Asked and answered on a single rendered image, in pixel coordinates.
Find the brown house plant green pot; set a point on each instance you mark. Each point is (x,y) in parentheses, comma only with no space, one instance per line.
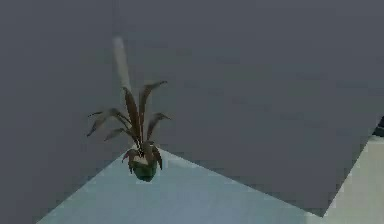
(144,166)

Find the dark furniture corner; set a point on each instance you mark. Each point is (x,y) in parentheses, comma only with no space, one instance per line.
(380,128)

